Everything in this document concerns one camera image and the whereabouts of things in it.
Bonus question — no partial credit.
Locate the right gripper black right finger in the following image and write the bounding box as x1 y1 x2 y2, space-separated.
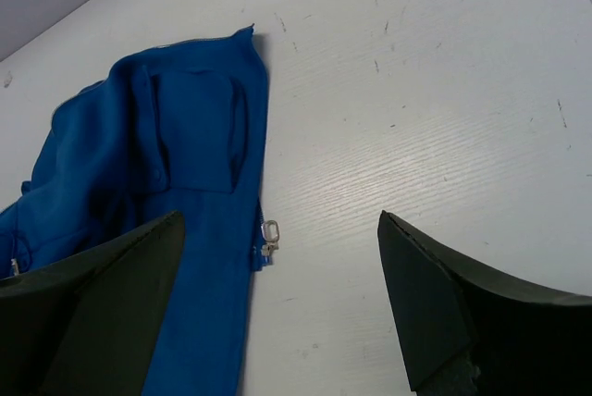
377 212 591 395

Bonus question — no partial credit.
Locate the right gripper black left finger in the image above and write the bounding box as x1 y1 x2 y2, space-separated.
1 212 185 395

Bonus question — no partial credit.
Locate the silver zipper pull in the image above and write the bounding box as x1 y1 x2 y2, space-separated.
261 220 280 244

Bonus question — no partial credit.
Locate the blue zip-up jacket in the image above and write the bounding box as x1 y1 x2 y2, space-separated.
1 27 268 395

